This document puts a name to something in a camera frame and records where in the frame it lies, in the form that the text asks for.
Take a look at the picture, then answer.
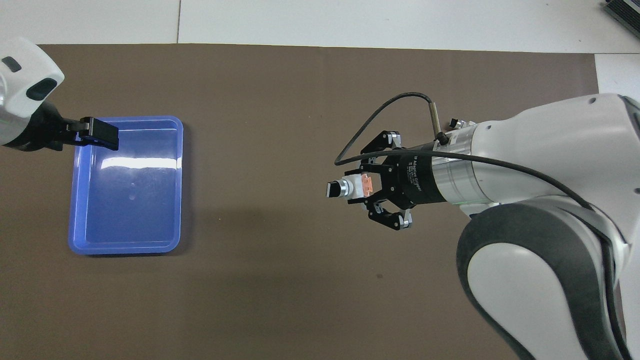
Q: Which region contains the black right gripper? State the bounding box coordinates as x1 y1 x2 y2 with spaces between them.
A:
347 130 448 232

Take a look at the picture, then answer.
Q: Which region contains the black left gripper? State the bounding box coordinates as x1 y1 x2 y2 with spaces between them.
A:
2 102 120 152

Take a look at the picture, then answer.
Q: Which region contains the orange white selector switch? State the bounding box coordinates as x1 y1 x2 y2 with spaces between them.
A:
326 172 377 201

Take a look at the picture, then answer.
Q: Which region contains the blue plastic tray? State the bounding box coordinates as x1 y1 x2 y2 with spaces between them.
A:
68 116 184 256

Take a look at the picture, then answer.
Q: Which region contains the brown table mat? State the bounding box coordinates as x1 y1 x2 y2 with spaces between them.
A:
0 44 601 360

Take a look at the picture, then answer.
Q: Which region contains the dark ribbed grey device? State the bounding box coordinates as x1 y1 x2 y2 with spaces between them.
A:
601 0 640 27

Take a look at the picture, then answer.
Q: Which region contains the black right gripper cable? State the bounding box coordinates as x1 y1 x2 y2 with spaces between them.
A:
334 92 633 360

